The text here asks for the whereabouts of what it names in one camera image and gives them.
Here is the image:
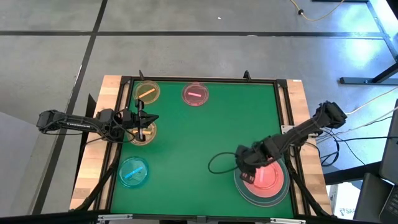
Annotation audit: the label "dark monitor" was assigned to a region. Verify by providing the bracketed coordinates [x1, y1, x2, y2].
[379, 99, 398, 186]

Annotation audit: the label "black bottom beam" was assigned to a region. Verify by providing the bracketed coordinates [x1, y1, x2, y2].
[0, 211, 398, 224]

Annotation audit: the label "green table mat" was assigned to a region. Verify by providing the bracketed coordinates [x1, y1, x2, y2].
[110, 80, 295, 218]

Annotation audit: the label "black slanted table beam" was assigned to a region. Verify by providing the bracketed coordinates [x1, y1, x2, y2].
[323, 161, 382, 186]

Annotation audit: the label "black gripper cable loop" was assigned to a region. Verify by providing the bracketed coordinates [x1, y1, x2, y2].
[207, 151, 242, 175]

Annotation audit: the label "black cable bundle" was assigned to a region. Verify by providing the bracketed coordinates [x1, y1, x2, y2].
[285, 158, 331, 218]
[73, 155, 123, 213]

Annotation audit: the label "aluminium bracket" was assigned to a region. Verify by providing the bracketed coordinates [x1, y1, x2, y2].
[97, 213, 134, 223]
[269, 217, 307, 224]

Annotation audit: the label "white floor cable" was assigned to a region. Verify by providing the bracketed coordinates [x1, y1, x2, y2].
[345, 86, 398, 116]

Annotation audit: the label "black looped floor cables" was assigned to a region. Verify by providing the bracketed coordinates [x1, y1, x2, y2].
[318, 127, 341, 167]

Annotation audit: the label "small pink transparent plate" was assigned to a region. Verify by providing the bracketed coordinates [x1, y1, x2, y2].
[181, 82, 210, 107]

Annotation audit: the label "black case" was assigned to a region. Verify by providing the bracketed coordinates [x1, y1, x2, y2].
[353, 172, 398, 224]

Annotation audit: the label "white printed box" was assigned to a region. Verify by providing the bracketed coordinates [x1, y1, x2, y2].
[328, 183, 357, 219]

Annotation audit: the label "black triangular panel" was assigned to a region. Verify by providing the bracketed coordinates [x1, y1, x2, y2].
[79, 93, 98, 175]

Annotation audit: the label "large teal plastic plate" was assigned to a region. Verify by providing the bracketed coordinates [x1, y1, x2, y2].
[234, 156, 290, 207]

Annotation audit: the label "black desk frame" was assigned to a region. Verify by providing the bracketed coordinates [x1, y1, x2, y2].
[312, 0, 398, 85]

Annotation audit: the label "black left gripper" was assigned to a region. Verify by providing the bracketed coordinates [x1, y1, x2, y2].
[121, 99, 160, 142]

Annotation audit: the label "black metal table frame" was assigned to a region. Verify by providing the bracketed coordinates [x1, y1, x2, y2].
[95, 75, 312, 222]

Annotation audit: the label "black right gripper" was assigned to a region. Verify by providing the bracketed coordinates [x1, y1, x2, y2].
[234, 142, 269, 184]

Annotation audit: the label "small amber transparent plate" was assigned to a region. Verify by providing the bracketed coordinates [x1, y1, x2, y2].
[127, 120, 157, 146]

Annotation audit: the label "small yellow transparent plate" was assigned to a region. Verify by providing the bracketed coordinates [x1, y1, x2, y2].
[132, 80, 161, 105]

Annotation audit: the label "yellow floor cable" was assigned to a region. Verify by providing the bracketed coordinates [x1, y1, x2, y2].
[289, 0, 346, 22]

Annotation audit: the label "small blue transparent plate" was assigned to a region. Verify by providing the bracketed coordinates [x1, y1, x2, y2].
[118, 156, 149, 189]

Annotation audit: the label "medium pink opaque plate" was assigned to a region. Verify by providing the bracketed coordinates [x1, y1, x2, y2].
[243, 161, 285, 199]

